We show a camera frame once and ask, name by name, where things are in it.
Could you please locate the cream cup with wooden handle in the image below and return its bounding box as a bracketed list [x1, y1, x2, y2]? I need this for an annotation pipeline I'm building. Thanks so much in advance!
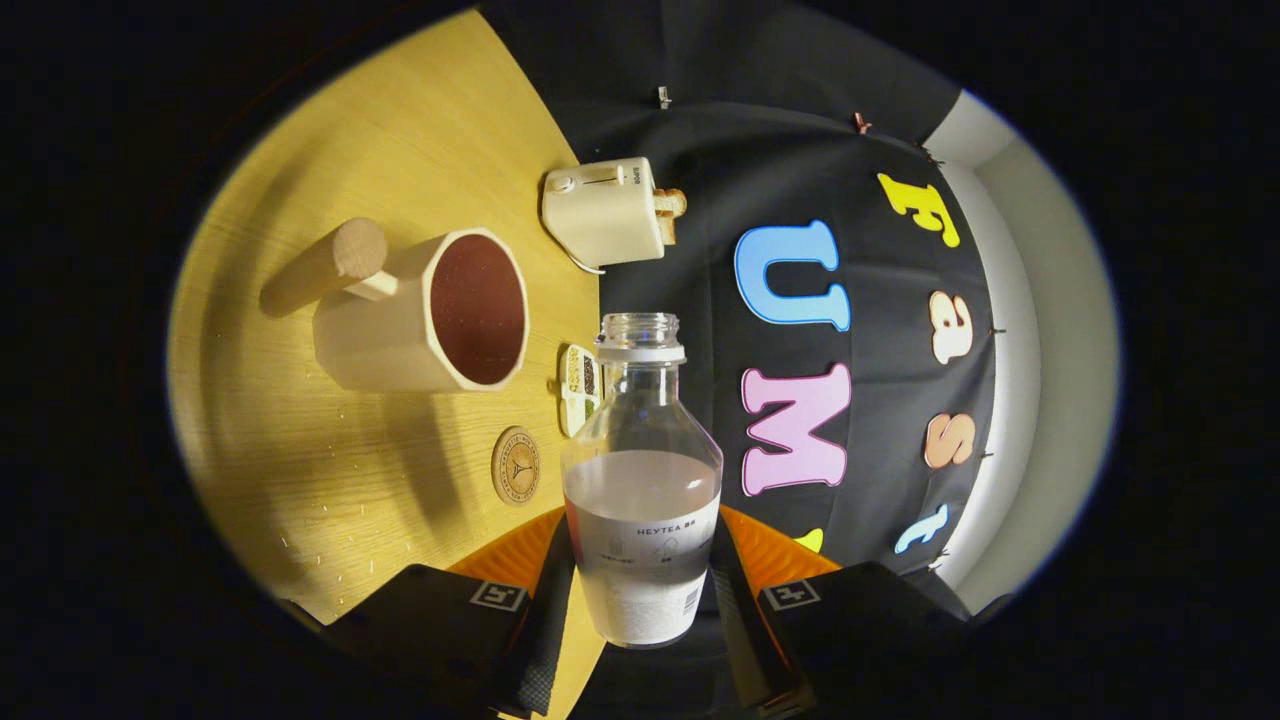
[260, 217, 530, 394]

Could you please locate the clear juice bottle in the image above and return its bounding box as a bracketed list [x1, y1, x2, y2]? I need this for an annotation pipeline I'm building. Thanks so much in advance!
[560, 312, 724, 649]

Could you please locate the cream toaster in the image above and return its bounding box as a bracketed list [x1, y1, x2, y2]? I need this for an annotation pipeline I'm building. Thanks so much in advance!
[541, 157, 663, 273]

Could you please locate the small white compartment dish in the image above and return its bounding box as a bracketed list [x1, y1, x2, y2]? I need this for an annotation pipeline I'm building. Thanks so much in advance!
[555, 343, 604, 439]

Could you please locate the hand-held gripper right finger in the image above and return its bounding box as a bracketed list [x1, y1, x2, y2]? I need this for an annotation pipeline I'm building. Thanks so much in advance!
[708, 505, 1011, 720]

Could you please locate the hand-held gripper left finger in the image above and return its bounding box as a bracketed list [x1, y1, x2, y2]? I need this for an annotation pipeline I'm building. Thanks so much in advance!
[285, 505, 579, 720]

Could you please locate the black backdrop cloth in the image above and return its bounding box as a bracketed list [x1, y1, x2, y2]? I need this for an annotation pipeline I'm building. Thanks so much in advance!
[480, 0, 1001, 716]

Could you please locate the round wooden coaster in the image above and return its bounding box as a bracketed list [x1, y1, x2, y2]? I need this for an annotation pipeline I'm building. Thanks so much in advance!
[490, 426, 542, 507]

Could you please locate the wooden table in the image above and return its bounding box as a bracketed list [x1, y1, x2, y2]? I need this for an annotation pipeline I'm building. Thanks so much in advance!
[168, 8, 611, 720]

